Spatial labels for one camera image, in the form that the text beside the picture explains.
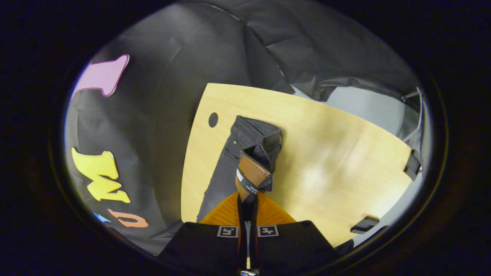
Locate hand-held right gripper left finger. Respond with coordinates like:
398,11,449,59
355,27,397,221
157,191,243,271

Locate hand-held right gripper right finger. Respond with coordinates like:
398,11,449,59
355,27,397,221
251,191,340,271

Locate dark grey jeans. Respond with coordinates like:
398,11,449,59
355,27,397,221
197,115,283,223

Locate black backdrop cloth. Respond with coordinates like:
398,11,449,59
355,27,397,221
63,0,422,255

